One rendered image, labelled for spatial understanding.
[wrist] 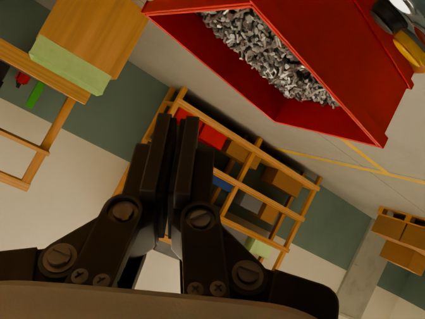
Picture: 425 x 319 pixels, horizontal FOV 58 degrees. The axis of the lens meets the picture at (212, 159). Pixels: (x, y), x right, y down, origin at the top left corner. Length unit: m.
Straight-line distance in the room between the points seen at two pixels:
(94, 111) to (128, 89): 0.57
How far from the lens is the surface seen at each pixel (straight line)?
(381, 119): 0.57
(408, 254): 6.92
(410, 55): 0.30
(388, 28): 0.28
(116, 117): 5.59
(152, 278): 6.42
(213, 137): 5.53
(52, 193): 5.62
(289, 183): 6.50
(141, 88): 5.67
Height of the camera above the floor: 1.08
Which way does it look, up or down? 4 degrees down
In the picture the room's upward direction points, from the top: 153 degrees counter-clockwise
